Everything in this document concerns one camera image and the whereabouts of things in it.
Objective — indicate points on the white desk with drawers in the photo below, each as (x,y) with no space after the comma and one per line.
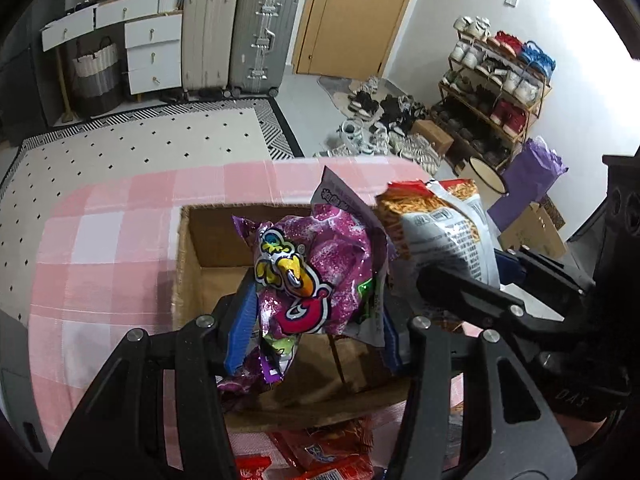
(150,60)

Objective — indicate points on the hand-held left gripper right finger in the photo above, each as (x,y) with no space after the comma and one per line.
(392,345)

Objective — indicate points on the white orange noodle snack bag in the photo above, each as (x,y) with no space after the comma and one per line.
(440,230)

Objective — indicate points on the grey doormat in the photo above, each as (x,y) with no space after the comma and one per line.
(332,90)

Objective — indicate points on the small brown cardboard box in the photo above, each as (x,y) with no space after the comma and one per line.
(432,135)

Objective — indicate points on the pink checkered tablecloth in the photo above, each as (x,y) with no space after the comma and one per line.
(100,270)

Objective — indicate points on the orange cookie packet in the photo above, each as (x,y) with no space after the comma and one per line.
(345,474)

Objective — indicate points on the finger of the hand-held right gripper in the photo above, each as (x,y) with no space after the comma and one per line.
(465,295)
(550,270)

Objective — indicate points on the person's right hand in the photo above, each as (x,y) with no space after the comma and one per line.
(590,429)

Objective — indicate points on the wooden shoe rack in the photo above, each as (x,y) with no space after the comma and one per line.
(536,115)

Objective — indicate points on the pile of loose sneakers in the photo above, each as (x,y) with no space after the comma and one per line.
(400,145)

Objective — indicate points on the grey refrigerator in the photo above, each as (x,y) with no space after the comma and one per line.
(20,85)

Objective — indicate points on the red triangular chips bag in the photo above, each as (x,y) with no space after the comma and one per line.
(320,447)

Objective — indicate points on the woven laundry basket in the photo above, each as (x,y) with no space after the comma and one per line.
(95,80)

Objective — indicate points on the small red snack packet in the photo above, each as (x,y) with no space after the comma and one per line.
(252,470)

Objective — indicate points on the tan wooden door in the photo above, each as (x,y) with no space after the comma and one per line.
(350,15)

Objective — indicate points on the beige suitcase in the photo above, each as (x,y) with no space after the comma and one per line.
(207,35)

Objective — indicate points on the rows of assorted shoes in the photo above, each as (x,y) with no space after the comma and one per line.
(510,115)

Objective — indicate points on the purple paper bag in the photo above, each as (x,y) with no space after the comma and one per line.
(525,180)

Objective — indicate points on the large brown cardboard box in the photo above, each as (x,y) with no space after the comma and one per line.
(530,232)

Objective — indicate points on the dotted rug with striped border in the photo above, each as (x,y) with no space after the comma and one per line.
(150,150)

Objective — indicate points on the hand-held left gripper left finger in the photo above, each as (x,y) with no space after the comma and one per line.
(240,325)

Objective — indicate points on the cream trash bin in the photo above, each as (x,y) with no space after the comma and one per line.
(482,175)

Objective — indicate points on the purple candy bag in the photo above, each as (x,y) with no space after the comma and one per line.
(325,260)

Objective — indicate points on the silver suitcase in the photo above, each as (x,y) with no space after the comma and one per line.
(262,35)

